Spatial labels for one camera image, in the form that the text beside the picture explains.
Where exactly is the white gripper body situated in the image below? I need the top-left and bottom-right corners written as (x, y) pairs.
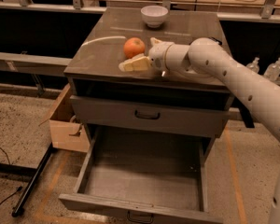
top-left (148, 42), bottom-right (174, 73)

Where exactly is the white ceramic bowl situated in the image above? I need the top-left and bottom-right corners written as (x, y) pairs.
top-left (141, 6), bottom-right (169, 28)

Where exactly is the clear sanitizer bottle right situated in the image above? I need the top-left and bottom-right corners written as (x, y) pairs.
top-left (263, 57), bottom-right (280, 81)

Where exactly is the clear sanitizer bottle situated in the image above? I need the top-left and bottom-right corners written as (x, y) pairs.
top-left (246, 57), bottom-right (259, 73)
top-left (263, 57), bottom-right (280, 81)

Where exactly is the orange fruit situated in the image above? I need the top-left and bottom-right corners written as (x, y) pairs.
top-left (123, 37), bottom-right (146, 59)

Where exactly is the clear sanitizer bottle left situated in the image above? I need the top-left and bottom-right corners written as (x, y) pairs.
top-left (246, 57), bottom-right (259, 73)

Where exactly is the grey wooden drawer cabinet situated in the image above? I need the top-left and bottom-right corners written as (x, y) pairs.
top-left (63, 7), bottom-right (244, 147)

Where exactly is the black floor cable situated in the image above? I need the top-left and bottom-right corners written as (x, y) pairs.
top-left (0, 138), bottom-right (24, 217)

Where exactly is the cardboard box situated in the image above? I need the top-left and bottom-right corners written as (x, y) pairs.
top-left (41, 84), bottom-right (90, 152)

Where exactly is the black metal floor stand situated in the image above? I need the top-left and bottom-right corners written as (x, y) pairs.
top-left (0, 144), bottom-right (54, 217)

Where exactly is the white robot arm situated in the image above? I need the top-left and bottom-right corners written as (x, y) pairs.
top-left (119, 38), bottom-right (280, 142)

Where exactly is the closed middle drawer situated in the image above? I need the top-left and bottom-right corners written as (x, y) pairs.
top-left (70, 95), bottom-right (229, 138)

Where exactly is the open bottom drawer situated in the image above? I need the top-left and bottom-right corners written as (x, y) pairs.
top-left (59, 126), bottom-right (223, 224)

